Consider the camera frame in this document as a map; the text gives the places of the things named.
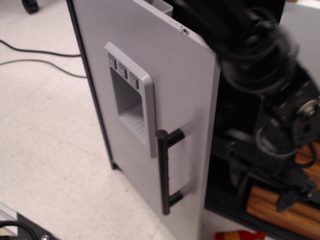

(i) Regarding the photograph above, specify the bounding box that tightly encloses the grey water dispenser panel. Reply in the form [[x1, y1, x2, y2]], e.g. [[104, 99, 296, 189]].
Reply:
[[104, 41, 157, 158]]

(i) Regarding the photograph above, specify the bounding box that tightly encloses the black floor cable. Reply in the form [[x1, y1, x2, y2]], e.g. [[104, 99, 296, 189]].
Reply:
[[0, 39, 82, 58], [0, 58, 87, 79]]

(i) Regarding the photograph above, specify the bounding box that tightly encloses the wooden basket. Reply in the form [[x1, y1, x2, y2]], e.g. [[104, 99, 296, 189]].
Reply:
[[295, 141, 320, 185], [246, 186, 320, 240]]

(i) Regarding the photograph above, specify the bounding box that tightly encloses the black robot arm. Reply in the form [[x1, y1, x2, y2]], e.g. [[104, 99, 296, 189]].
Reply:
[[176, 0, 320, 212]]

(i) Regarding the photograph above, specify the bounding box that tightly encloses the lower wooden basket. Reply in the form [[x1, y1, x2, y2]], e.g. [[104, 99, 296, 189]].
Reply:
[[246, 186, 320, 240]]

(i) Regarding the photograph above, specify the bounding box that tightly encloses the upper wooden basket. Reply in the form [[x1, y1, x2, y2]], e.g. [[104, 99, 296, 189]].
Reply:
[[295, 141, 320, 185]]

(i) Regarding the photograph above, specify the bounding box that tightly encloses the aluminium rail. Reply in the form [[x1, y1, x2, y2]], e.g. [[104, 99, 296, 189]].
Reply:
[[0, 202, 18, 236]]

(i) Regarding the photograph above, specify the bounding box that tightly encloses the grey toy fridge door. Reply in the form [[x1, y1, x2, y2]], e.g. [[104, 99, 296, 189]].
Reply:
[[67, 0, 220, 240]]

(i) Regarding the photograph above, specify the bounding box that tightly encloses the wooden countertop edge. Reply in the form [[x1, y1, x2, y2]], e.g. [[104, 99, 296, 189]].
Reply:
[[284, 0, 298, 3]]

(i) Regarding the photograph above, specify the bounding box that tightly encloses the black caster wheel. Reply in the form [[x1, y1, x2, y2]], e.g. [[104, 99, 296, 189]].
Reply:
[[21, 0, 40, 15]]

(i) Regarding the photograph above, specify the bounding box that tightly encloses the red toy ketchup bottle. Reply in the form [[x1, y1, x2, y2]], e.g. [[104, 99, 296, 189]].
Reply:
[[214, 230, 266, 240]]

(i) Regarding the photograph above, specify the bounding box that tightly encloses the black bar door handle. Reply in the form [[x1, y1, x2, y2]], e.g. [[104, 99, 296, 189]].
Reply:
[[155, 128, 185, 216]]

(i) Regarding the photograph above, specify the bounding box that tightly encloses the dark grey fridge cabinet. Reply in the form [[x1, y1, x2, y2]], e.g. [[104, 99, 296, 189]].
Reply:
[[67, 0, 320, 240]]

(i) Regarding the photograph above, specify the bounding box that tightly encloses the black floor cable upper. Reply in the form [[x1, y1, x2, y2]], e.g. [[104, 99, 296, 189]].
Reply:
[[0, 39, 82, 58]]

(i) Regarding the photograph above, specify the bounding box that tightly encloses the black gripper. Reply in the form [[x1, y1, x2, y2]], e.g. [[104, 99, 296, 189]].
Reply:
[[224, 141, 318, 213]]

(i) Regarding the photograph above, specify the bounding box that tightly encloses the black floor cable lower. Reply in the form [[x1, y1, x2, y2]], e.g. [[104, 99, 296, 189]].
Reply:
[[0, 58, 87, 79]]

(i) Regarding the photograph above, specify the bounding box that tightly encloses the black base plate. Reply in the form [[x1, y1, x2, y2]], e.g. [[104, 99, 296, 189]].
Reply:
[[17, 213, 60, 240]]

